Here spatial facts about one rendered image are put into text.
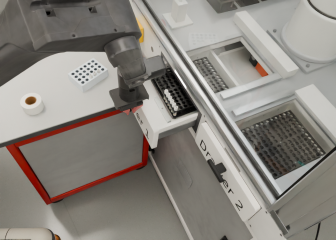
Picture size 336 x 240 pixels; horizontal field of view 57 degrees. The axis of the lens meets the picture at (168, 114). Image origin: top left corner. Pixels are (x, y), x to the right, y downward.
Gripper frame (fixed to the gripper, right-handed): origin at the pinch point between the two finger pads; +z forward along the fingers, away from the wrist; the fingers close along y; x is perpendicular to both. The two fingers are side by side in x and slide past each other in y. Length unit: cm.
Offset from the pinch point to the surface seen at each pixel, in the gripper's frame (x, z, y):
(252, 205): -41.2, -3.0, 17.9
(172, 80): 6.5, 0.2, 17.8
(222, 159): -26.6, -2.2, 17.6
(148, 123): -7.8, -2.5, 3.0
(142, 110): -3.3, -3.1, 2.9
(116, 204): 1, 89, -10
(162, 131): -9.6, 2.3, 7.1
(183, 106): -4.9, 0.0, 16.5
